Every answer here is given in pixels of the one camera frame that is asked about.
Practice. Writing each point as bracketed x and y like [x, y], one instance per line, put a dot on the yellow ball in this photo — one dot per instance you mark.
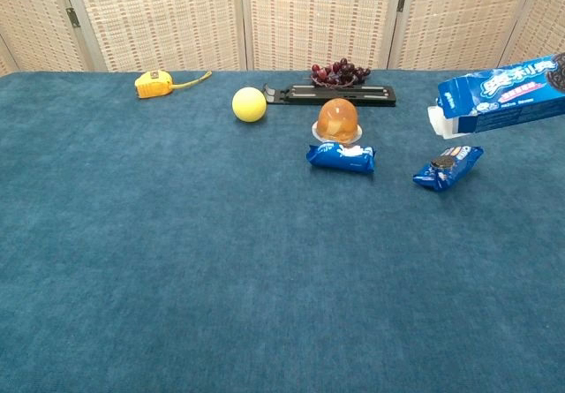
[249, 104]

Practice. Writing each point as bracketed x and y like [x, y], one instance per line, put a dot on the blue table cloth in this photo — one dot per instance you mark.
[176, 256]

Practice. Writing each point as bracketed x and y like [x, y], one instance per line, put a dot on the black folding stand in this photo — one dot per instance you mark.
[309, 94]

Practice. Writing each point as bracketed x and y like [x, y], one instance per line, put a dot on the yellow tape measure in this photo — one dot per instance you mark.
[152, 84]

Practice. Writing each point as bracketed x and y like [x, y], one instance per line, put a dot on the blue cookie package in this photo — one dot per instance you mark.
[499, 101]

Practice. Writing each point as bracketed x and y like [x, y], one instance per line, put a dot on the blue cookie packet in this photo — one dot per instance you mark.
[342, 156]
[448, 168]

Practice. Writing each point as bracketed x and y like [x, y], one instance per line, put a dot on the orange jelly cup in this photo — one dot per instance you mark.
[337, 121]

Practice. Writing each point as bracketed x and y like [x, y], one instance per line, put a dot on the dark metal screen hinge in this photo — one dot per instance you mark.
[401, 2]
[73, 17]

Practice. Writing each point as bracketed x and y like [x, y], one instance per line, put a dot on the woven folding screen panel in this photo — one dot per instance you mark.
[459, 17]
[322, 13]
[540, 26]
[39, 17]
[159, 17]

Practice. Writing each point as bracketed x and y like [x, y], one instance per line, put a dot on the red grape bunch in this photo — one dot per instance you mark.
[340, 73]

